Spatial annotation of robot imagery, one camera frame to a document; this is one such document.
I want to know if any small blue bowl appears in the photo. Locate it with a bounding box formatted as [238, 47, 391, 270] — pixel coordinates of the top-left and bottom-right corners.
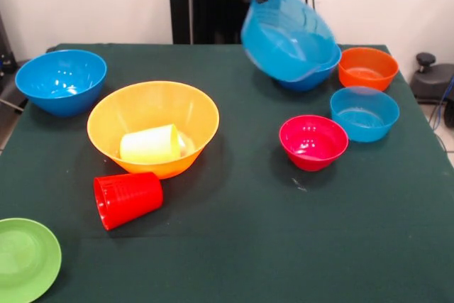
[240, 0, 338, 83]
[329, 86, 401, 143]

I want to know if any large yellow bowl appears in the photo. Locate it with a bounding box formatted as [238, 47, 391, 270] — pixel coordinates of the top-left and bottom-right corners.
[87, 80, 220, 180]

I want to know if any pink bowl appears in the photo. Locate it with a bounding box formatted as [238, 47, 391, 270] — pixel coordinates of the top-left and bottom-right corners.
[278, 114, 350, 172]

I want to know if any yellow cup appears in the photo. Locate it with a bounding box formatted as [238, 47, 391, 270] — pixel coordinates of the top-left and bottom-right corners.
[119, 123, 182, 162]

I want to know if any large blue bowl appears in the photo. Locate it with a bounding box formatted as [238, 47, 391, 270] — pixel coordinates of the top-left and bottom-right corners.
[276, 45, 343, 92]
[14, 49, 108, 118]

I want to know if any red cup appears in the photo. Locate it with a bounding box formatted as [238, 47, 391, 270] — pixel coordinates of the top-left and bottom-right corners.
[93, 172, 164, 231]

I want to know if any green bowl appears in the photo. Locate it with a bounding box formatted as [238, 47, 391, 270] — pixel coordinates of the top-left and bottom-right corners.
[0, 218, 62, 303]

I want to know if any orange bowl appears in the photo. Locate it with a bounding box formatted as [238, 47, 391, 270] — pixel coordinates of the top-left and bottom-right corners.
[338, 47, 400, 92]

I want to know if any black stand base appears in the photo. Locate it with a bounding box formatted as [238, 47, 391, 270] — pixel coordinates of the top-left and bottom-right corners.
[0, 65, 29, 112]
[410, 52, 454, 105]

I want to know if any black equipment case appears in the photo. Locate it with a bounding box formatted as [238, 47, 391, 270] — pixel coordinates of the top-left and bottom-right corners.
[0, 11, 18, 75]

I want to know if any dark green tablecloth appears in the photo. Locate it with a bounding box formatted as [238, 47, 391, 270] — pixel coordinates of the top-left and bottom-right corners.
[0, 43, 454, 303]

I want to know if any blue cable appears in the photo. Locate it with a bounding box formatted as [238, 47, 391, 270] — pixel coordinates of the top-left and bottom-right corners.
[428, 79, 454, 133]

